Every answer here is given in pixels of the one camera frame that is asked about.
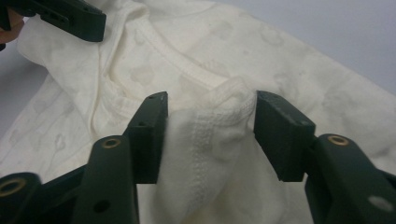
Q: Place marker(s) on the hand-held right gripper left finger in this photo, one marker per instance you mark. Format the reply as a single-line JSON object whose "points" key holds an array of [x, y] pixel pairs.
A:
{"points": [[146, 140]]}

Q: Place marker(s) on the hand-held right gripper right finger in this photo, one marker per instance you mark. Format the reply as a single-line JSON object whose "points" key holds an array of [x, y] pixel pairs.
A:
{"points": [[283, 137]]}

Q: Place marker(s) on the white baby romper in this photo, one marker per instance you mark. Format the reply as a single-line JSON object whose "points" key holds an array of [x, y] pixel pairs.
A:
{"points": [[193, 62]]}

